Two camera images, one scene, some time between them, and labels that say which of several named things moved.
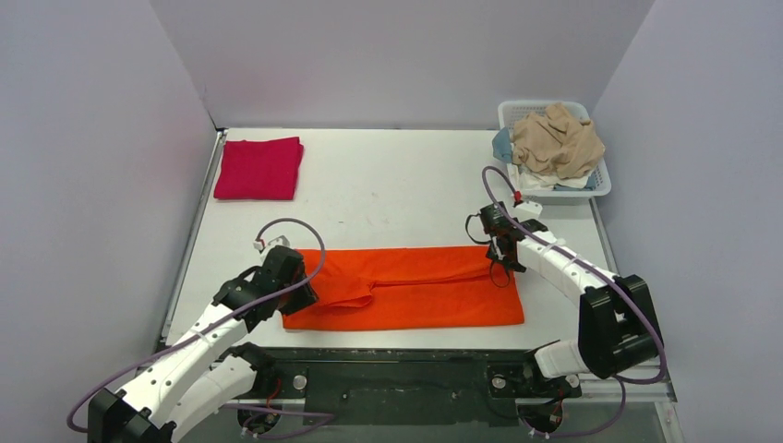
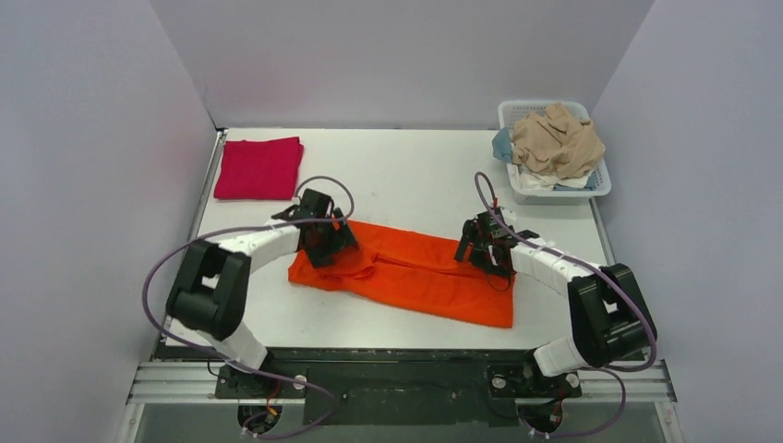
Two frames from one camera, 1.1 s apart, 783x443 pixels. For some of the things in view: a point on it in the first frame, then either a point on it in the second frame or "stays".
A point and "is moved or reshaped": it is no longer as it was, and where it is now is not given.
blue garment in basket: [501, 148] stays
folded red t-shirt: [259, 169] stays
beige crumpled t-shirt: [558, 142] stays
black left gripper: [300, 295] to [333, 243]
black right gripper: [500, 249] to [475, 239]
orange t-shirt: [392, 286] is moved or reshaped
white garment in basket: [524, 182] stays
